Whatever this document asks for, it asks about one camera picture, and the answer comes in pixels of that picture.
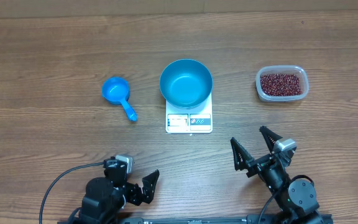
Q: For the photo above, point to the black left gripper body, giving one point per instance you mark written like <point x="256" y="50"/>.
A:
<point x="131" y="195"/>

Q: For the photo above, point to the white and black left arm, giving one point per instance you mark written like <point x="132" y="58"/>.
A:
<point x="106" y="196"/>

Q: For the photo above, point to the white digital kitchen scale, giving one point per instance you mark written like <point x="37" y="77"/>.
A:
<point x="197" y="120"/>

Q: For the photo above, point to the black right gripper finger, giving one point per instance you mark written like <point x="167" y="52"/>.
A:
<point x="242" y="158"/>
<point x="270" y="137"/>

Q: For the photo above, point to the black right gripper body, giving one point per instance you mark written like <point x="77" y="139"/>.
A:
<point x="274" y="177"/>

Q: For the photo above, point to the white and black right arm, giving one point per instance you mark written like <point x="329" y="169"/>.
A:
<point x="293" y="199"/>

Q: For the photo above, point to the blue plastic measuring scoop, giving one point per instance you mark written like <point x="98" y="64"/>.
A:
<point x="116" y="91"/>

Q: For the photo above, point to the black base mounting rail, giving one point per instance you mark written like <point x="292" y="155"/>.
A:
<point x="250" y="219"/>

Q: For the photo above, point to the clear plastic food container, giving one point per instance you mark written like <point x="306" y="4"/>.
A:
<point x="288" y="69"/>

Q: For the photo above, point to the blue metal bowl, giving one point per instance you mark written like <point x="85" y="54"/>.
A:
<point x="186" y="83"/>

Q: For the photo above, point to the red adzuki beans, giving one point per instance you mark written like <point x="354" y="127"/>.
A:
<point x="280" y="84"/>

